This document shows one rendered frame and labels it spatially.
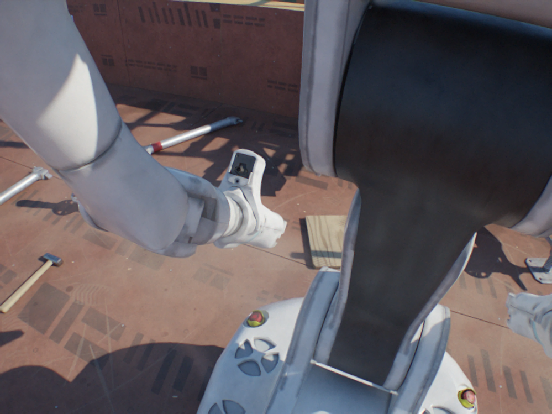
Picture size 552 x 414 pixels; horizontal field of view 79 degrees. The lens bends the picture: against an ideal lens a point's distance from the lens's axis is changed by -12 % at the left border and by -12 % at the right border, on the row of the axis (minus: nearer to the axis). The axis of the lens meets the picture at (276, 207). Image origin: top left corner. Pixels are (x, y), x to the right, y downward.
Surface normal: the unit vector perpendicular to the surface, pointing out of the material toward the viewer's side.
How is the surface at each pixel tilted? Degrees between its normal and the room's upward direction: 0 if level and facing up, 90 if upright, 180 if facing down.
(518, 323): 69
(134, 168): 81
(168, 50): 90
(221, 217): 83
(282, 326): 0
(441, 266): 110
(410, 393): 64
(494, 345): 0
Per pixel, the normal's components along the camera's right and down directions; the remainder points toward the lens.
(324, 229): 0.04, -0.79
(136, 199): 0.87, 0.20
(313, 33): -0.42, 0.56
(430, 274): -0.40, 0.79
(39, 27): 0.92, 0.36
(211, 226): -0.37, 0.20
